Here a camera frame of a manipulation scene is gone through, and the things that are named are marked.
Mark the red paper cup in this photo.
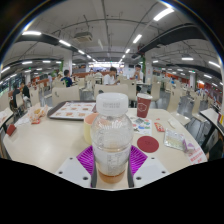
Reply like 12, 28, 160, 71
136, 92, 153, 119

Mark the ceiling air conditioner unit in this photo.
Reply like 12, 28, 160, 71
73, 31, 93, 43

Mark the small red box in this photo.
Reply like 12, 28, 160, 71
6, 124, 17, 137

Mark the person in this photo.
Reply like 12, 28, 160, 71
102, 66, 118, 86
60, 69, 74, 88
20, 81, 32, 103
11, 83, 23, 109
132, 64, 145, 93

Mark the group of ceiling lights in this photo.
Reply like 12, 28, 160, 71
0, 7, 223, 86

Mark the pale yellow mug, pink inside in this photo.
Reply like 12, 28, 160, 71
83, 112, 100, 145

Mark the colourful printed leaflet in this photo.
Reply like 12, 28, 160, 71
129, 116, 153, 136

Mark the group of beige chairs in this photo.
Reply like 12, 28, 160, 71
0, 74, 201, 125

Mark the dark food tray, paper liner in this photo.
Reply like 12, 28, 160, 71
46, 100, 98, 121

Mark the clear white-capped drink bottle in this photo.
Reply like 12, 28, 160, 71
90, 92, 135, 184

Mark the beige neighbouring table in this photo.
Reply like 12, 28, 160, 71
199, 107, 224, 135

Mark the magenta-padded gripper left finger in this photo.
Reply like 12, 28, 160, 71
54, 144, 98, 189

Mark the flat round red coaster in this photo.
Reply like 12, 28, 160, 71
136, 135, 160, 154

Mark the red sauce packet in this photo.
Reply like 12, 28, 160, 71
153, 121, 166, 133

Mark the clear plastic bag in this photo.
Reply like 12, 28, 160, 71
163, 128, 188, 152

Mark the crumpled food wrapper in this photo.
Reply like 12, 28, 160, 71
27, 104, 49, 125

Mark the white red printed paper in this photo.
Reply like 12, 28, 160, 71
185, 142, 208, 165

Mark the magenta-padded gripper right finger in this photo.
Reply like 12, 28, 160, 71
127, 144, 170, 189

